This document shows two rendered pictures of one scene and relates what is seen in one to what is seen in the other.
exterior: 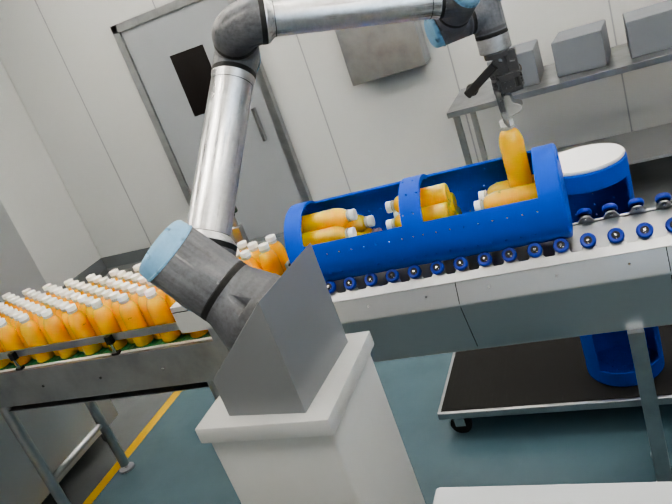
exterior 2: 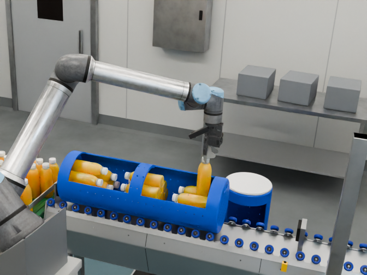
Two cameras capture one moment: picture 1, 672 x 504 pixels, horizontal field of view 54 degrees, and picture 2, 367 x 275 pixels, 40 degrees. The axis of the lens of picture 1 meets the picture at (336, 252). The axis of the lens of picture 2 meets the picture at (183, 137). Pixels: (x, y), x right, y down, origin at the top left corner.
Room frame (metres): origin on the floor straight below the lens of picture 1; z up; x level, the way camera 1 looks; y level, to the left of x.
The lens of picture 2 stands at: (-0.42, -0.13, 2.39)
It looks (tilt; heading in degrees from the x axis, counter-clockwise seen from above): 22 degrees down; 351
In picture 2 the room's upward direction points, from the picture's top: 4 degrees clockwise
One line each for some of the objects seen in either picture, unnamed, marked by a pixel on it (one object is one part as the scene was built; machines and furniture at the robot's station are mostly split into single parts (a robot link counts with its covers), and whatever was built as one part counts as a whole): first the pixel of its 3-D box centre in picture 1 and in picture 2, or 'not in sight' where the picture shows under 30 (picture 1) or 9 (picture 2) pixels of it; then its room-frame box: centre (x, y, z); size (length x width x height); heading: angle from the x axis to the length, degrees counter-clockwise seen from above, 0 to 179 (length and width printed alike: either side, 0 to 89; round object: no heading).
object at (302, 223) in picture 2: not in sight; (300, 236); (1.64, -1.06, 1.00); 0.10 x 0.04 x 0.15; 156
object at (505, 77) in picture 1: (504, 72); (213, 133); (1.84, -0.62, 1.47); 0.09 x 0.08 x 0.12; 66
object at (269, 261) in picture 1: (273, 270); (46, 180); (2.28, 0.24, 0.99); 0.07 x 0.07 x 0.19
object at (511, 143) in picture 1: (514, 155); (203, 177); (1.85, -0.60, 1.23); 0.07 x 0.07 x 0.19
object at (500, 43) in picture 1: (494, 44); (213, 117); (1.85, -0.62, 1.55); 0.10 x 0.09 x 0.05; 156
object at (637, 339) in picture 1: (651, 410); not in sight; (1.69, -0.78, 0.31); 0.06 x 0.06 x 0.63; 66
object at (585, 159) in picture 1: (582, 159); (248, 183); (2.16, -0.93, 1.03); 0.28 x 0.28 x 0.01
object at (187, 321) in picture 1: (207, 308); not in sight; (2.00, 0.46, 1.05); 0.20 x 0.10 x 0.10; 66
